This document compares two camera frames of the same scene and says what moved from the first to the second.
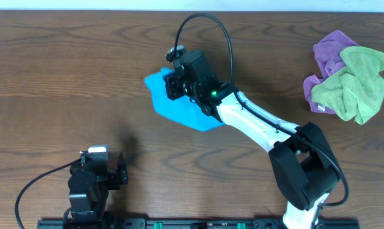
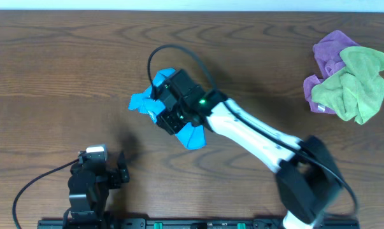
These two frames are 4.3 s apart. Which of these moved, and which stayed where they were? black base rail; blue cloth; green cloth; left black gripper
Moved: blue cloth
Stayed: green cloth; black base rail; left black gripper
